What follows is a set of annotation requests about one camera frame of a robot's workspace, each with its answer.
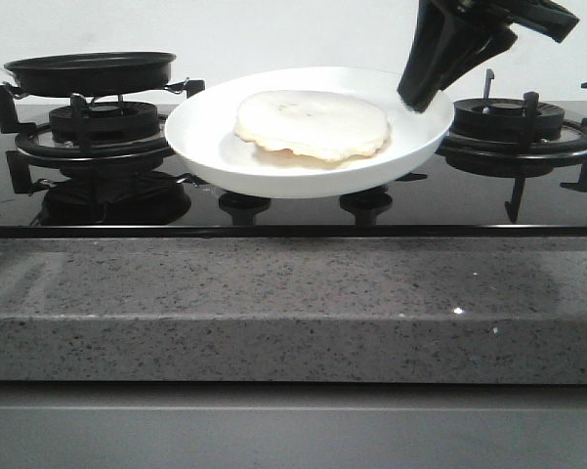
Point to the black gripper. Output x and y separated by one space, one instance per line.
449 40

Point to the black frying pan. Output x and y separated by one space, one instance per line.
92 74

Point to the white plate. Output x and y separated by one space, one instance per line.
200 130

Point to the black burner with pan support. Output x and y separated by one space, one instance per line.
86 140

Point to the grey cabinet front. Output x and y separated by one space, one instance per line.
156 425

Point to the black glass gas stove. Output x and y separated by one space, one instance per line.
169 202

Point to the black burner without pan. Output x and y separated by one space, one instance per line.
517 137

